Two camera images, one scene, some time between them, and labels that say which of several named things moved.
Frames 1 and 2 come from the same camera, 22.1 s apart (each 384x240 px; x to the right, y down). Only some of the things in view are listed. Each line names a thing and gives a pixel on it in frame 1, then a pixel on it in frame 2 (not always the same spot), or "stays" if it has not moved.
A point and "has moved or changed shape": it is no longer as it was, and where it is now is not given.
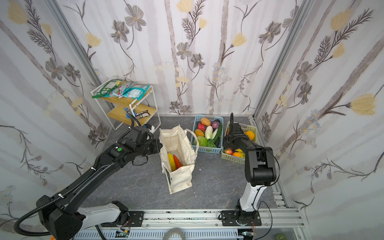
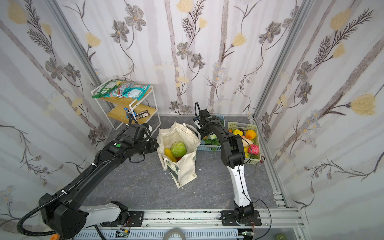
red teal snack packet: x=119 y=91 stays
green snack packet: x=110 y=86 stays
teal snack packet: x=136 y=92 stays
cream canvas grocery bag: x=179 y=148 has moved or changed shape
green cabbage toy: x=202 y=140 -> x=178 y=149
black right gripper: x=231 y=132 -> x=201 y=120
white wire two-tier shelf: x=118 y=110 stays
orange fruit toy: x=250 y=134 stays
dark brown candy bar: x=144 y=114 stays
